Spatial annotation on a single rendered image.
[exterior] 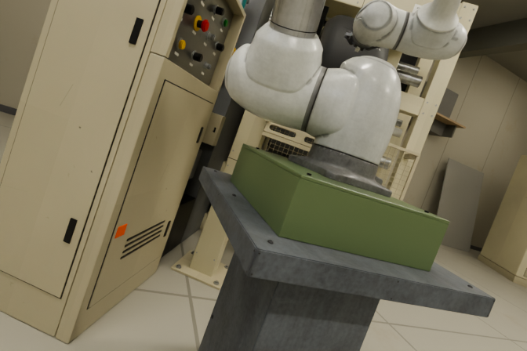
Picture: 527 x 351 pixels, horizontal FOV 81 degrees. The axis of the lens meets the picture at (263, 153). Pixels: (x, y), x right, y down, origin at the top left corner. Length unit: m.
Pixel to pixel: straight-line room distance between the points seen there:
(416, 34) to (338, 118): 0.38
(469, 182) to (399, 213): 6.64
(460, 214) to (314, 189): 6.65
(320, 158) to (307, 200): 0.20
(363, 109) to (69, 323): 1.02
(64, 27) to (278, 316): 0.97
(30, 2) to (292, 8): 4.23
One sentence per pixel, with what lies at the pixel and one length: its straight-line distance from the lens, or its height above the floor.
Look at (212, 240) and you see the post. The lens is 1.66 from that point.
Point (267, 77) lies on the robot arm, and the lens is 0.66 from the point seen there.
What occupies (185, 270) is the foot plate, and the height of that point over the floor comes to 0.01.
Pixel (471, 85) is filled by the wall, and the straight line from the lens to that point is 7.20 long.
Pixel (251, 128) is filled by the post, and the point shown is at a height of 0.80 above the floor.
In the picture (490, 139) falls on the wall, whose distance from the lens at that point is 7.82.
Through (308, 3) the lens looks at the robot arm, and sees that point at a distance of 0.65.
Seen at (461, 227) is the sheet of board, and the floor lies 0.41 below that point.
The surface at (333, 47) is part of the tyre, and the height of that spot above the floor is 1.23.
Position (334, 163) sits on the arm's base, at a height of 0.78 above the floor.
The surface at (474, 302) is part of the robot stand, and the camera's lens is 0.72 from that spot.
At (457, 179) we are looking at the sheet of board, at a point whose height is 1.26.
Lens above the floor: 0.79
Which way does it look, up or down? 3 degrees down
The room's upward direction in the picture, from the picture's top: 20 degrees clockwise
